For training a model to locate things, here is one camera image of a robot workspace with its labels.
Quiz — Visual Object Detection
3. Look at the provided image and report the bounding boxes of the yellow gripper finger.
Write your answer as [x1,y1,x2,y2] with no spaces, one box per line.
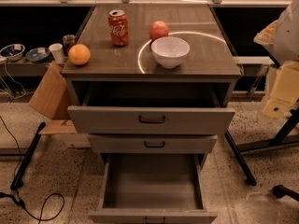
[262,97,292,119]
[270,62,299,104]

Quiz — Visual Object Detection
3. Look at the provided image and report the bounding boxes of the red apple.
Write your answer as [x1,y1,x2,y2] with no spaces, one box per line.
[149,21,169,40]

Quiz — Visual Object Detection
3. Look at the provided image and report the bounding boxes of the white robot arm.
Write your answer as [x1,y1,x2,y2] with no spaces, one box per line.
[253,0,299,119]

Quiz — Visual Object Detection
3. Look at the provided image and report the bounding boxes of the grey drawer cabinet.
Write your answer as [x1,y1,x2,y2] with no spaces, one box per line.
[61,3,243,170]

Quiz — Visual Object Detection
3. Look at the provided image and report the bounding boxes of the grey middle drawer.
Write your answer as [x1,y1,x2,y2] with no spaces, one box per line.
[88,134,217,154]

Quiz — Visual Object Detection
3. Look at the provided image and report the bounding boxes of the grey drawer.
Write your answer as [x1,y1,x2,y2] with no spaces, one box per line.
[68,82,235,135]
[89,154,217,224]
[88,134,217,154]

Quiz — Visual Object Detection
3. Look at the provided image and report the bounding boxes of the grey bottom drawer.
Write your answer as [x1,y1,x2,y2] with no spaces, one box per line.
[89,154,217,224]

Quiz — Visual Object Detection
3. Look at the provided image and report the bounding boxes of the grey top drawer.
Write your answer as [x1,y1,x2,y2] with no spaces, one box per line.
[68,82,235,135]

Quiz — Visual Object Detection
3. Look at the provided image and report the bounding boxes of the black right stand leg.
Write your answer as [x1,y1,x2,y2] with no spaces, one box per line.
[225,132,257,186]

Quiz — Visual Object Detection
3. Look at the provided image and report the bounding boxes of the black stand leg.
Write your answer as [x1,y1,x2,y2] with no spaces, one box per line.
[225,132,257,186]
[10,122,46,190]

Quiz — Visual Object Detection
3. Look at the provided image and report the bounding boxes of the black caster foot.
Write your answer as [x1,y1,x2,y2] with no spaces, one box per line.
[272,185,299,202]

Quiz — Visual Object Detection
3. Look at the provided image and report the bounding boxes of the white ceramic bowl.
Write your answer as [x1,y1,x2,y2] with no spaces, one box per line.
[151,36,190,69]

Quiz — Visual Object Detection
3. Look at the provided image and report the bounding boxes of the red coca-cola can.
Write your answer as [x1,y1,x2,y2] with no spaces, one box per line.
[108,9,129,47]

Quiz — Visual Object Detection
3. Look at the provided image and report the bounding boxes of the orange fruit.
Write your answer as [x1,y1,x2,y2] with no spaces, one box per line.
[68,44,91,65]

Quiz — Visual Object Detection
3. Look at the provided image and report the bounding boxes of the dark glass jar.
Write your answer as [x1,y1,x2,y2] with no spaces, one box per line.
[63,35,77,54]

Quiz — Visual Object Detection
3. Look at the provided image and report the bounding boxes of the brown cardboard piece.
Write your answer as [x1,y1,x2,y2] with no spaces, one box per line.
[29,62,76,134]

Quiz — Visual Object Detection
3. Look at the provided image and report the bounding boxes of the white paper cup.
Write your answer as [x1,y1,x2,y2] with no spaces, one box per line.
[49,43,64,63]

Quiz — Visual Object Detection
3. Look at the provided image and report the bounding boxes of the blue bowl on shelf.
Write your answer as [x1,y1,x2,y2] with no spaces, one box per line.
[25,48,50,63]

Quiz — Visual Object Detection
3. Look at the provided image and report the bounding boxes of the white bowl on shelf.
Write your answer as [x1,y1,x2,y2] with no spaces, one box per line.
[0,44,25,62]

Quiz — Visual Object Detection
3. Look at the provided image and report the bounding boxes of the black left stand leg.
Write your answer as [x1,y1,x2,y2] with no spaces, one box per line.
[10,122,46,190]

